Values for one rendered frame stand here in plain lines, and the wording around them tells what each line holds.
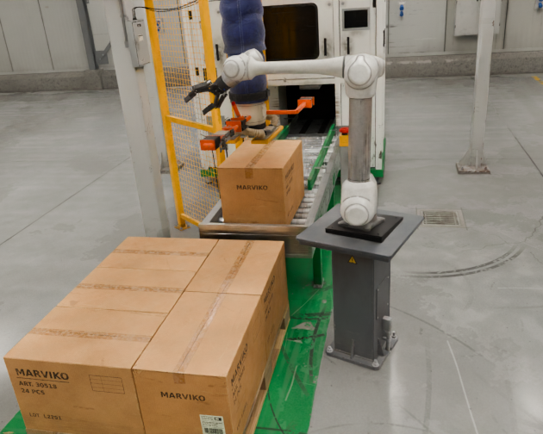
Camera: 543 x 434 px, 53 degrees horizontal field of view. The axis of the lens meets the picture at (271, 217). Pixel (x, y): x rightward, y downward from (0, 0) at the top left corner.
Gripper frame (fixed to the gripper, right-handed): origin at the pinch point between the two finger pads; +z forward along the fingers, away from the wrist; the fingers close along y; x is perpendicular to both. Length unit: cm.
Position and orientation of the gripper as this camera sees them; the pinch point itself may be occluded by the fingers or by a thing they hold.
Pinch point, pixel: (196, 105)
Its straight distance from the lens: 277.0
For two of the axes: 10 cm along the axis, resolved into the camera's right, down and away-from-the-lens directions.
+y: -5.5, -2.9, -7.9
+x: 3.0, 8.1, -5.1
